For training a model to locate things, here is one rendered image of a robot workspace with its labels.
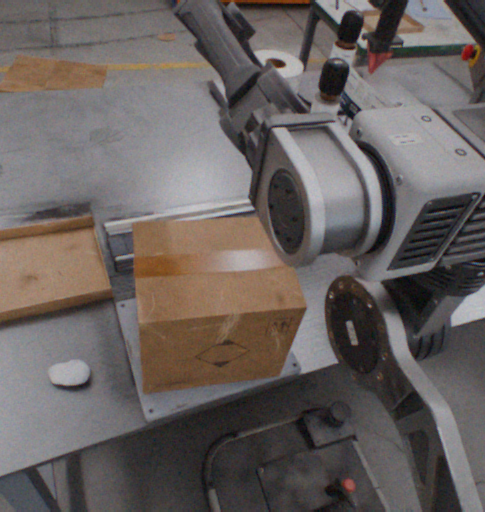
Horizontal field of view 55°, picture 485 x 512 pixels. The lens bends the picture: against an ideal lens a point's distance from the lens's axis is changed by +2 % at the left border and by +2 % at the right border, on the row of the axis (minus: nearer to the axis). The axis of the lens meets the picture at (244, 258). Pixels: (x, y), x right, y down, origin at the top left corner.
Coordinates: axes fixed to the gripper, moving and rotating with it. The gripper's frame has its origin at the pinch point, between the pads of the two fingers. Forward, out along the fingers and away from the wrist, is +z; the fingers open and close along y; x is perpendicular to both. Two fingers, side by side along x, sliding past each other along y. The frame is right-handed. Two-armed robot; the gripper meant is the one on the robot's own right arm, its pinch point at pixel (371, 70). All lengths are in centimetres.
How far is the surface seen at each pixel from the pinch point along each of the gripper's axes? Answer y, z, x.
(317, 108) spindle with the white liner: 9.3, 15.3, -7.2
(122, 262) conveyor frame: 79, 32, 23
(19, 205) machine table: 100, 36, -8
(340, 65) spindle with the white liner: 5.9, 1.5, -6.7
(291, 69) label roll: 4.5, 17.3, -34.1
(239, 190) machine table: 37, 36, 1
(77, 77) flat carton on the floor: 56, 123, -227
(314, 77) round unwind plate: -18, 31, -50
